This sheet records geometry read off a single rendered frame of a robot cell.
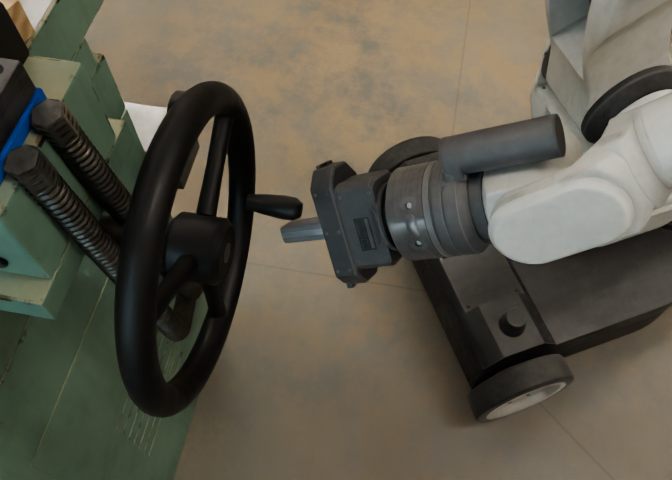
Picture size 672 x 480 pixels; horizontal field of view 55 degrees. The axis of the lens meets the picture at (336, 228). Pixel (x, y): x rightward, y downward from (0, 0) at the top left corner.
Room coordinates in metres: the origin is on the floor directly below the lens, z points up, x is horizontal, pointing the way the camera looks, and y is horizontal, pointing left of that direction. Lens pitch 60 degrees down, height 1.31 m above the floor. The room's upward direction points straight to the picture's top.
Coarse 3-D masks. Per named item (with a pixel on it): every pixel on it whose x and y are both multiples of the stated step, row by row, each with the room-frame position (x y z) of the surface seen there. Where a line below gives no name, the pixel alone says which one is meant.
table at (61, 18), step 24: (24, 0) 0.49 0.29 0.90; (48, 0) 0.49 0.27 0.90; (72, 0) 0.51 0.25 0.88; (96, 0) 0.54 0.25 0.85; (48, 24) 0.46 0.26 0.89; (72, 24) 0.49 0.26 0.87; (48, 48) 0.45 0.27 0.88; (72, 48) 0.48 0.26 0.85; (120, 120) 0.37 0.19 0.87; (120, 144) 0.35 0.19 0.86; (120, 168) 0.33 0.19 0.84; (96, 216) 0.28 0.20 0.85; (72, 240) 0.25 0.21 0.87; (72, 264) 0.24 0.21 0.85; (0, 288) 0.21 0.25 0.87; (24, 288) 0.21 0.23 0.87; (48, 288) 0.21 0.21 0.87; (24, 312) 0.20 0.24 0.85; (48, 312) 0.19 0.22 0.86
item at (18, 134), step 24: (0, 24) 0.34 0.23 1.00; (0, 48) 0.33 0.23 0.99; (24, 48) 0.35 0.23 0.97; (0, 72) 0.30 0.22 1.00; (24, 72) 0.31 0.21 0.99; (0, 96) 0.28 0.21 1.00; (24, 96) 0.30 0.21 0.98; (0, 120) 0.27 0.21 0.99; (24, 120) 0.28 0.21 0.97; (0, 144) 0.26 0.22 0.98; (0, 168) 0.25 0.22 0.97
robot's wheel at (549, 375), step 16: (512, 368) 0.37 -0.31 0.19; (528, 368) 0.37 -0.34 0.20; (544, 368) 0.37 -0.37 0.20; (560, 368) 0.37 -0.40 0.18; (480, 384) 0.35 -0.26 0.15; (496, 384) 0.34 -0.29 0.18; (512, 384) 0.34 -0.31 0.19; (528, 384) 0.34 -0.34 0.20; (544, 384) 0.34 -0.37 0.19; (560, 384) 0.36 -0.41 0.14; (480, 400) 0.33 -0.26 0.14; (496, 400) 0.32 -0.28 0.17; (512, 400) 0.32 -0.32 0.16; (528, 400) 0.36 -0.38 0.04; (480, 416) 0.31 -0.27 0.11; (496, 416) 0.32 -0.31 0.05
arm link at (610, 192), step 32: (608, 128) 0.31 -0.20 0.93; (640, 128) 0.29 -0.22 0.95; (608, 160) 0.27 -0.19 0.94; (640, 160) 0.27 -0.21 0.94; (512, 192) 0.28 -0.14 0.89; (544, 192) 0.26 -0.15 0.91; (576, 192) 0.26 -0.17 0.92; (608, 192) 0.25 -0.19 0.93; (640, 192) 0.26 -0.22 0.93; (512, 224) 0.26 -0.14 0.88; (544, 224) 0.25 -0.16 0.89; (576, 224) 0.25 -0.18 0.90; (608, 224) 0.24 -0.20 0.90; (640, 224) 0.24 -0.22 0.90; (512, 256) 0.25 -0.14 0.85; (544, 256) 0.24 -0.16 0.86
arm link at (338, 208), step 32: (320, 192) 0.34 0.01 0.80; (352, 192) 0.33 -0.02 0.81; (384, 192) 0.33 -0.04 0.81; (416, 192) 0.31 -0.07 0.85; (320, 224) 0.32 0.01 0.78; (352, 224) 0.31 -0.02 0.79; (384, 224) 0.30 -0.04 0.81; (416, 224) 0.28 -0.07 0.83; (352, 256) 0.29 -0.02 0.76; (384, 256) 0.28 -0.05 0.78; (416, 256) 0.27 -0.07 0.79; (448, 256) 0.27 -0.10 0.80
